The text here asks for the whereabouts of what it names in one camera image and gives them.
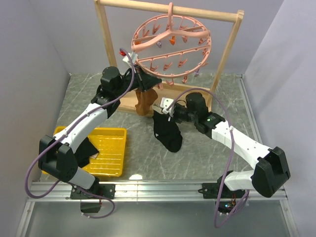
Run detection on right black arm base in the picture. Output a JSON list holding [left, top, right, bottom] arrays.
[[198, 182, 249, 215]]

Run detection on black underwear in tray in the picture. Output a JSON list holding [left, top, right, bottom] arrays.
[[75, 137, 99, 168]]

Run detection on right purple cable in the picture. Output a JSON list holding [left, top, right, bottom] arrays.
[[165, 88, 250, 229]]

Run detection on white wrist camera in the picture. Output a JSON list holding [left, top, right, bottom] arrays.
[[160, 97, 175, 121], [119, 49, 138, 68]]

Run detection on pink round clip hanger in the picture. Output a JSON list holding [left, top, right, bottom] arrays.
[[131, 2, 212, 86]]

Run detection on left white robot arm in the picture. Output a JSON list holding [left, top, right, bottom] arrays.
[[38, 66, 162, 198]]

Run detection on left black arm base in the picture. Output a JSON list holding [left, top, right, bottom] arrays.
[[70, 184, 116, 219]]

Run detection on brown underwear striped waistband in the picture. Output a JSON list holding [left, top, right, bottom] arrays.
[[135, 88, 158, 116]]

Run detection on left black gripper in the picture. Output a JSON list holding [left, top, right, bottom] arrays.
[[115, 65, 162, 97]]

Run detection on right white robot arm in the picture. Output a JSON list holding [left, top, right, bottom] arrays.
[[160, 92, 291, 198]]

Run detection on purple cable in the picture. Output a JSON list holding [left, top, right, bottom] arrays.
[[165, 88, 250, 229], [24, 48, 136, 219]]

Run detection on yellow plastic tray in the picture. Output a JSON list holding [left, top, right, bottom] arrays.
[[41, 126, 128, 178]]

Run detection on black underwear beige waistband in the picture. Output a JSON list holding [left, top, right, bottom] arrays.
[[152, 104, 183, 153]]

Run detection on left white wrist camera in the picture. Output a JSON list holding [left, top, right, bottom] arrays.
[[119, 49, 138, 68]]

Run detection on wooden hanging rack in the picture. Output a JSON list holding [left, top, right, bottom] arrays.
[[93, 0, 244, 117]]

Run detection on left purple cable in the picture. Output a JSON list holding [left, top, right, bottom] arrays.
[[24, 48, 136, 219]]

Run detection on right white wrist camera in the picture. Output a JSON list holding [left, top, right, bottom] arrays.
[[160, 97, 175, 121]]

